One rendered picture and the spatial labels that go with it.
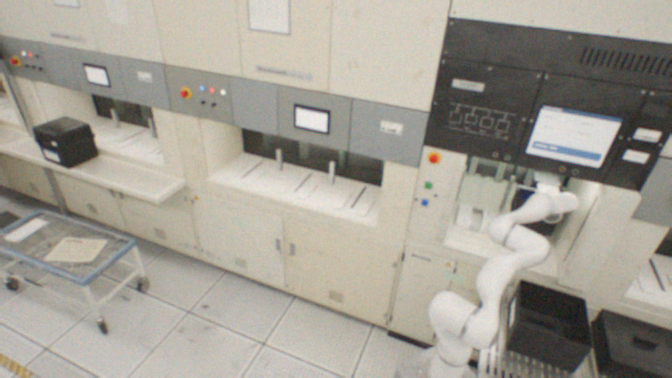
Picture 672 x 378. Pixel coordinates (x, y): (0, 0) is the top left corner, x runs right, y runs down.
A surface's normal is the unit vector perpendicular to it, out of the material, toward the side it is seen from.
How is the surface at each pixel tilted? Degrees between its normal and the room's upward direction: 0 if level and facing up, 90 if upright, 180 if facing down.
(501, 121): 90
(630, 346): 0
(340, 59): 90
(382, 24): 90
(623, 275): 90
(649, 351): 0
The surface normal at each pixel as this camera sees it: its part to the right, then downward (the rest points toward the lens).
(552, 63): -0.38, 0.49
